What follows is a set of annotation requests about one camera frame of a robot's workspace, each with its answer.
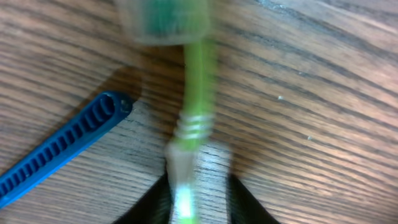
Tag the green white toothbrush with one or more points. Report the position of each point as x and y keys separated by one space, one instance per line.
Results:
x=186 y=23

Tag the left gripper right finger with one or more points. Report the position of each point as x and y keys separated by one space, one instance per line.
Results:
x=243 y=207

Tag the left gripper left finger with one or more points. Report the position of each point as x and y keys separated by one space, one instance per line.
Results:
x=154 y=207

